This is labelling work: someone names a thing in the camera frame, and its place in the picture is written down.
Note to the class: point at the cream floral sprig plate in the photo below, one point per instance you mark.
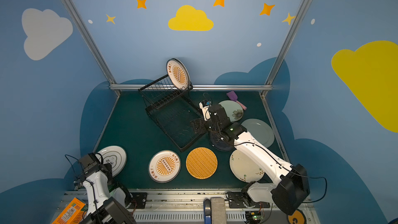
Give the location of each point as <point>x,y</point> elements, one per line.
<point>244,168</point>

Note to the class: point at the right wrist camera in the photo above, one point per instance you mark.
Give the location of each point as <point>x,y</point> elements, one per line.
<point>204,106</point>

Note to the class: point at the purple pink spatula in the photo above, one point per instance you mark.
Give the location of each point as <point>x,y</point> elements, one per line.
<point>233,97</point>

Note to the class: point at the grey blue block tool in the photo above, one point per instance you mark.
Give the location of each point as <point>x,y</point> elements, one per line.
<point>215,211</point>

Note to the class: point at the orange cardboard box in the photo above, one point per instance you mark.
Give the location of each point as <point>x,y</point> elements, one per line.
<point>72,214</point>

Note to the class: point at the dark blue plate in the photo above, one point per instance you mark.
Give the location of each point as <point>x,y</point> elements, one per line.
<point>218,144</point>

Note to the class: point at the pale green flower plate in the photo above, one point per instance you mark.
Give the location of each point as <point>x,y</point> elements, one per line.
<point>233,110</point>

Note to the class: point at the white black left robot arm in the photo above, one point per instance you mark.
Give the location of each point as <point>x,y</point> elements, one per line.
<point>108,199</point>

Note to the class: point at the orange sunburst plate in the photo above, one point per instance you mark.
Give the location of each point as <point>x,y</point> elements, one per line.
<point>177,74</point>
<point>164,166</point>

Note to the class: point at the yellow woven round mat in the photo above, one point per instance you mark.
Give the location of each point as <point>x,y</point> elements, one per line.
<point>201,163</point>

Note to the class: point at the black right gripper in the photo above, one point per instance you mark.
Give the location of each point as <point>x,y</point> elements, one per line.
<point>204,123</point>

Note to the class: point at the pale green plain plate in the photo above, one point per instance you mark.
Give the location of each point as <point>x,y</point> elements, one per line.
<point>260,130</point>

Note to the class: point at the black wire dish rack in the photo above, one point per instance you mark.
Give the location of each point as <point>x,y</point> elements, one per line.
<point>172,110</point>

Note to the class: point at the yellow black round disc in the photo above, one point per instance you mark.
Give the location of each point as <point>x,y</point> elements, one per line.
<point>297,217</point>

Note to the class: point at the right green circuit board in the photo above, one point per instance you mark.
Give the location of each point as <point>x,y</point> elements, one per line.
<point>253,218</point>

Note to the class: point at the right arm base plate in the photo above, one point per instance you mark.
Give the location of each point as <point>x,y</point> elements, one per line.
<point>242,200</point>

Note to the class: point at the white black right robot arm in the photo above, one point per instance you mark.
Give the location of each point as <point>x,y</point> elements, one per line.
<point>290,183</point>

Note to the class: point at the white cloud emblem plate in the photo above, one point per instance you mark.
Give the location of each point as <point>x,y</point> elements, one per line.
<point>115,156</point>

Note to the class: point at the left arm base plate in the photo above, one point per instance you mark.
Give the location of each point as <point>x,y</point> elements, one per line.
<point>136,200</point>

